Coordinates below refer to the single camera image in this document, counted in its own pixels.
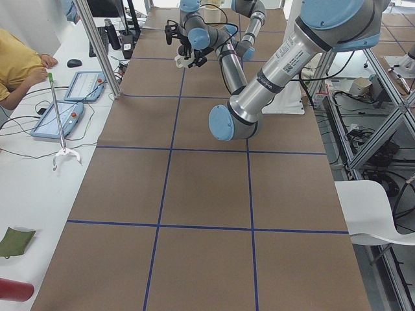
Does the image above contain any black monitor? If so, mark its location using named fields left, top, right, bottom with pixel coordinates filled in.
left=87, top=0, right=124, bottom=17

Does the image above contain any black keyboard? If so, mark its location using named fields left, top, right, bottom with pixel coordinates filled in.
left=88, top=26, right=109, bottom=58

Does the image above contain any lower blue teach pendant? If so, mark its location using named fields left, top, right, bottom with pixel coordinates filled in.
left=30, top=101, right=86, bottom=140

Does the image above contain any white mug with handle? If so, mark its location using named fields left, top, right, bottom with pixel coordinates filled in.
left=174, top=46, right=194, bottom=68

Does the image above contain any paper cup on shelf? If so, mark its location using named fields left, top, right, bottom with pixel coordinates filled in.
left=349, top=77, right=372, bottom=96

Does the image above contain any black box with label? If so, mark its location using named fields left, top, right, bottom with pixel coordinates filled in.
left=119, top=35, right=134, bottom=60

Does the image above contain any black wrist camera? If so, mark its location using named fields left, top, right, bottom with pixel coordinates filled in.
left=165, top=19, right=180, bottom=45

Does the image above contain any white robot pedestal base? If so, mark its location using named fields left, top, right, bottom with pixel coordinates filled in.
left=262, top=0, right=304, bottom=115

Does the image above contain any grabber stick green handle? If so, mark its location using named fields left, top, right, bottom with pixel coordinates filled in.
left=48, top=73, right=82, bottom=171

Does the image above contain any blue teach pendant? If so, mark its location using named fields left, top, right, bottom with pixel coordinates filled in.
left=30, top=101, right=86, bottom=140
left=64, top=71, right=106, bottom=102

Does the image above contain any aluminium frame post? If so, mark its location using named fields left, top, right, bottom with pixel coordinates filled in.
left=73, top=0, right=121, bottom=99

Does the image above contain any black water bottle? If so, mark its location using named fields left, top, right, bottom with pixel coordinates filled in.
left=104, top=18, right=121, bottom=50

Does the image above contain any red cylinder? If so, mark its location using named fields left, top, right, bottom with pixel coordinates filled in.
left=0, top=278, right=34, bottom=302

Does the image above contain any beige cylindrical cup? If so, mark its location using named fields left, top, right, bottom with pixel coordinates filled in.
left=203, top=6, right=221, bottom=24

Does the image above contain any person in yellow shirt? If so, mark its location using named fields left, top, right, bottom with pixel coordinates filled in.
left=1, top=29, right=58, bottom=110

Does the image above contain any green cloth pouch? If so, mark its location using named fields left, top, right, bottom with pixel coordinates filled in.
left=1, top=227, right=36, bottom=259

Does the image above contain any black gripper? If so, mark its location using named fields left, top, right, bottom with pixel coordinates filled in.
left=180, top=36, right=194, bottom=60
left=188, top=49, right=207, bottom=68

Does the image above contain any white chair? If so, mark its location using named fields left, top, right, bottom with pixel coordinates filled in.
left=335, top=180, right=414, bottom=246

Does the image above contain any upper blue teach pendant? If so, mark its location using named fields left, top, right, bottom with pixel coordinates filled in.
left=64, top=71, right=106, bottom=102

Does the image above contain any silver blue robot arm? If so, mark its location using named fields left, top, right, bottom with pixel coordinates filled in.
left=178, top=1, right=389, bottom=141
left=180, top=1, right=267, bottom=61

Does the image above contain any black computer mouse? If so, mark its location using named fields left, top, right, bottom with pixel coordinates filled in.
left=67, top=58, right=82, bottom=68

